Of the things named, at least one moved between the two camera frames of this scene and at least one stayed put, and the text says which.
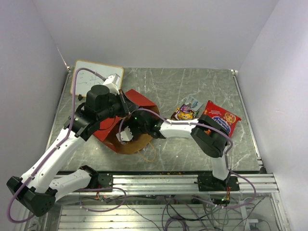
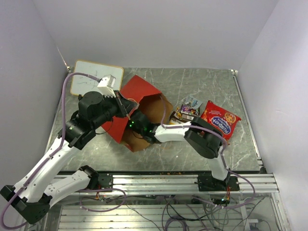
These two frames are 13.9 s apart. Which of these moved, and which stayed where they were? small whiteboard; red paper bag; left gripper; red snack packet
Moved: red paper bag
Stayed: left gripper; red snack packet; small whiteboard
